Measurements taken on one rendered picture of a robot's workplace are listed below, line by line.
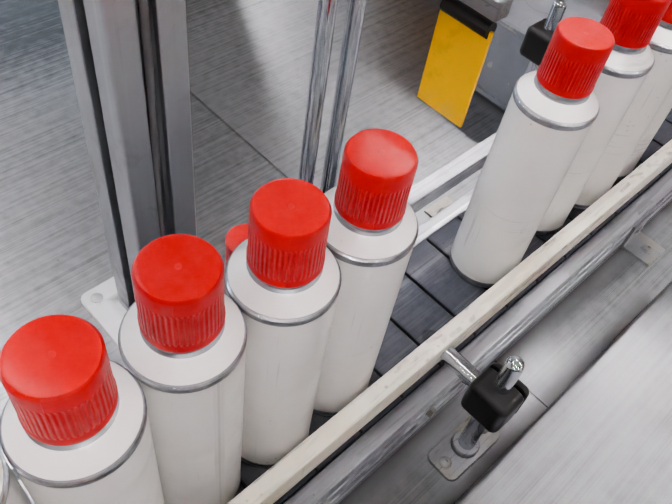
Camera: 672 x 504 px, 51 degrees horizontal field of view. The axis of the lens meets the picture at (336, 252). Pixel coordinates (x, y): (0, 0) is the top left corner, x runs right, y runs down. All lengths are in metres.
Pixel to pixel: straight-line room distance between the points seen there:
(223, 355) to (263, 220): 0.06
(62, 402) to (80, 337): 0.02
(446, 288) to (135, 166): 0.25
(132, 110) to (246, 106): 0.35
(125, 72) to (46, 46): 0.45
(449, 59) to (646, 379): 0.29
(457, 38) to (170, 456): 0.23
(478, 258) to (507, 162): 0.09
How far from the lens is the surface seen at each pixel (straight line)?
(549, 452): 0.49
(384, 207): 0.31
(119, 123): 0.38
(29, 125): 0.72
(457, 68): 0.35
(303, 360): 0.33
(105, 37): 0.35
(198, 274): 0.26
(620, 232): 0.63
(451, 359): 0.46
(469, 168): 0.50
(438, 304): 0.52
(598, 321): 0.63
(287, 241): 0.27
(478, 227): 0.50
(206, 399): 0.30
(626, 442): 0.51
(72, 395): 0.24
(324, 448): 0.41
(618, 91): 0.50
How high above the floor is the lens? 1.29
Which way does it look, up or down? 50 degrees down
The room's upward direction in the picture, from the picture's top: 11 degrees clockwise
